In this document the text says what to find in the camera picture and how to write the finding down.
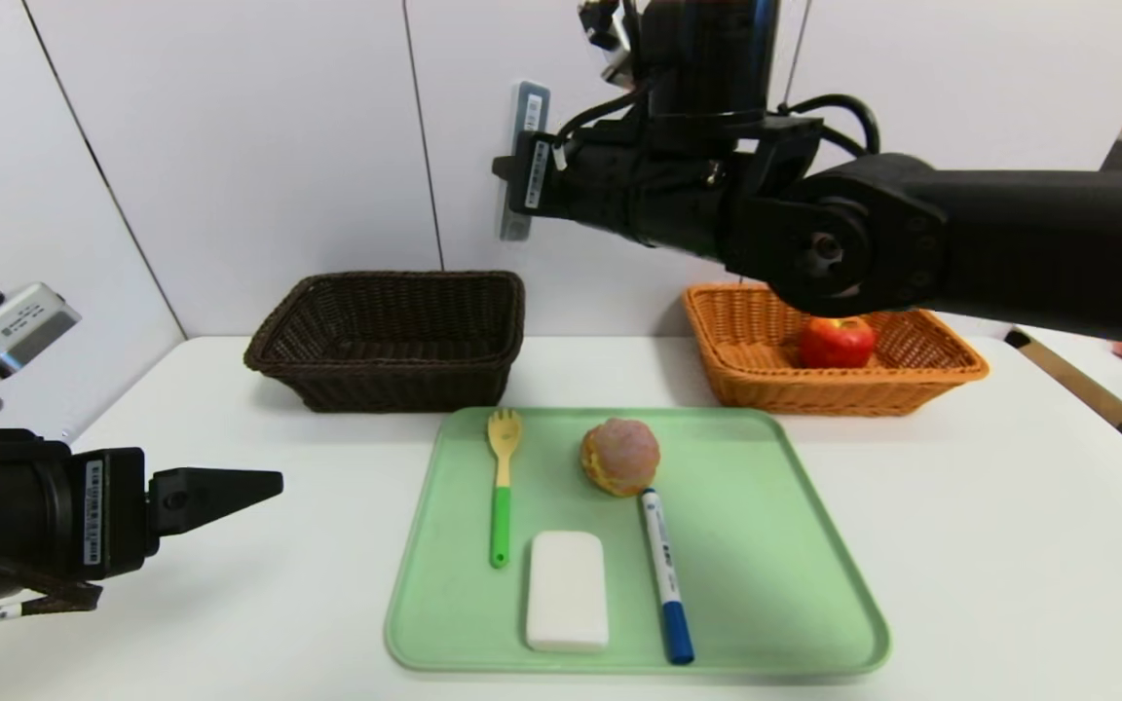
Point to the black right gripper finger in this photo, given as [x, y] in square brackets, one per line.
[505, 167]

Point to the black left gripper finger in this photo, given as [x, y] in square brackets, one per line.
[210, 492]

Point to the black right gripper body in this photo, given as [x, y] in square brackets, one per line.
[534, 173]

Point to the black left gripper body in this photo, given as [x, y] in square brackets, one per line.
[105, 511]

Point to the grey transparent pencil lead case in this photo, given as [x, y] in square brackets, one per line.
[512, 219]

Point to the yellow green pasta fork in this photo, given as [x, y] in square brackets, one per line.
[501, 526]

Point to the pink yellow bread bun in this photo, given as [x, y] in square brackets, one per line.
[619, 458]

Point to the red apple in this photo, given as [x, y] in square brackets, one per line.
[839, 346]

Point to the white soap block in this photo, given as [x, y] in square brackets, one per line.
[567, 592]

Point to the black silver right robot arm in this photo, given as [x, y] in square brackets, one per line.
[1009, 243]

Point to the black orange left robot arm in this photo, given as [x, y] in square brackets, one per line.
[6, 516]

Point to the dark brown wicker basket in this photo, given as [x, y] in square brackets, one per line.
[395, 391]

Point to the orange wicker basket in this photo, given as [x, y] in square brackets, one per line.
[766, 389]

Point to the white blue marker pen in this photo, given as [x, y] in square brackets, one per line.
[664, 574]

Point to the light green plastic tray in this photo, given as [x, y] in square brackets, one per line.
[766, 584]

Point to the white side table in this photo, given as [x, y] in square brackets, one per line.
[1087, 375]

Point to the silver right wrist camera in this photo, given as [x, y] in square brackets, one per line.
[610, 34]

